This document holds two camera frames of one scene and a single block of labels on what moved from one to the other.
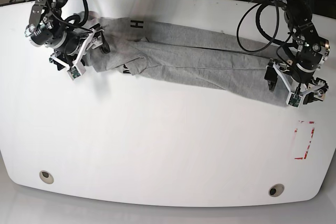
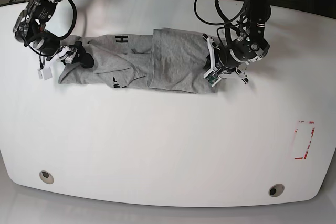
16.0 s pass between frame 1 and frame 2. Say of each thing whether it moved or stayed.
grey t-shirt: moved
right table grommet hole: stayed
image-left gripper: moved
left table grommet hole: stayed
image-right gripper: moved
